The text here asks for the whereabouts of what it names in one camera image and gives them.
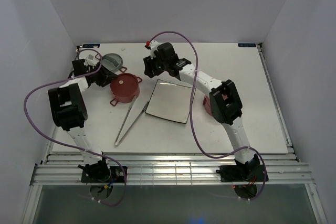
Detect grey lunch box lid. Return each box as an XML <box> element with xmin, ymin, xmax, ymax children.
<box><xmin>102</xmin><ymin>53</ymin><xmax>127</xmax><ymax>73</ymax></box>

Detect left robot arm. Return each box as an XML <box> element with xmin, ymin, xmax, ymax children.
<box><xmin>48</xmin><ymin>59</ymin><xmax>118</xmax><ymax>182</ymax></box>

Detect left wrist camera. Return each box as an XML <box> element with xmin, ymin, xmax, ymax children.
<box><xmin>86</xmin><ymin>54</ymin><xmax>100</xmax><ymax>67</ymax></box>

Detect aluminium frame rail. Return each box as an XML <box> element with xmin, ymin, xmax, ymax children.
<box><xmin>31</xmin><ymin>153</ymin><xmax>314</xmax><ymax>186</ymax></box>

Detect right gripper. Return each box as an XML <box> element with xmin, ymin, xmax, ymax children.
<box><xmin>143</xmin><ymin>51</ymin><xmax>168</xmax><ymax>79</ymax></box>

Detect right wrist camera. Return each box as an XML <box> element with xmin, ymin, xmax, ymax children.
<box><xmin>145</xmin><ymin>40</ymin><xmax>160</xmax><ymax>51</ymax></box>

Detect pink bowl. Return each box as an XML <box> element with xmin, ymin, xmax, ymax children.
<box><xmin>203</xmin><ymin>95</ymin><xmax>212</xmax><ymax>116</ymax></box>
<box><xmin>110</xmin><ymin>73</ymin><xmax>142</xmax><ymax>106</ymax></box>

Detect white square plate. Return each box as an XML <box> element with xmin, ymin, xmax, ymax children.
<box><xmin>145</xmin><ymin>79</ymin><xmax>192</xmax><ymax>124</ymax></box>

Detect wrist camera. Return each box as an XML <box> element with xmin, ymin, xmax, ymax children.
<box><xmin>86</xmin><ymin>54</ymin><xmax>100</xmax><ymax>67</ymax></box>
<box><xmin>145</xmin><ymin>40</ymin><xmax>160</xmax><ymax>51</ymax></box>

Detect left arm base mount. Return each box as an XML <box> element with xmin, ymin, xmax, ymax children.
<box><xmin>78</xmin><ymin>164</ymin><xmax>128</xmax><ymax>184</ymax></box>

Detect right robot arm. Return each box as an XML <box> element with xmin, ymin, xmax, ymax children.
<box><xmin>143</xmin><ymin>40</ymin><xmax>260</xmax><ymax>180</ymax></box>

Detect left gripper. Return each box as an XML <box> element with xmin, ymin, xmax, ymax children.
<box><xmin>87</xmin><ymin>62</ymin><xmax>118</xmax><ymax>88</ymax></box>

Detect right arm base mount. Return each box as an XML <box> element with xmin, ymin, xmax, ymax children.
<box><xmin>216</xmin><ymin>162</ymin><xmax>269</xmax><ymax>182</ymax></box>

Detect metal tongs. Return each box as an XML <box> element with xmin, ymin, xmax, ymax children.
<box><xmin>114</xmin><ymin>100</ymin><xmax>149</xmax><ymax>147</ymax></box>

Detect dark red lid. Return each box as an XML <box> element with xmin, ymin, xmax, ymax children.
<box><xmin>110</xmin><ymin>73</ymin><xmax>139</xmax><ymax>97</ymax></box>

